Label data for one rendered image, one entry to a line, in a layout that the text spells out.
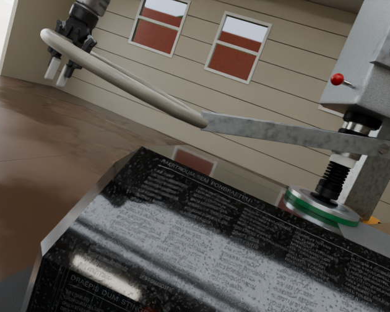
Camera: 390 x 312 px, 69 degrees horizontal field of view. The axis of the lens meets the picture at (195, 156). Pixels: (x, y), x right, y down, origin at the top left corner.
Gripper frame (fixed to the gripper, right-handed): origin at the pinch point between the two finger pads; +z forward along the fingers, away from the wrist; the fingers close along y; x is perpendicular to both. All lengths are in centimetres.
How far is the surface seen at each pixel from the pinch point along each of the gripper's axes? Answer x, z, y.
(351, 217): 8, -7, 94
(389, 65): 1, -43, 78
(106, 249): -21, 24, 45
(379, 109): 4, -34, 83
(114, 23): 643, -85, -423
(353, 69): 11, -42, 73
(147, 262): -21, 21, 55
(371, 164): 79, -29, 115
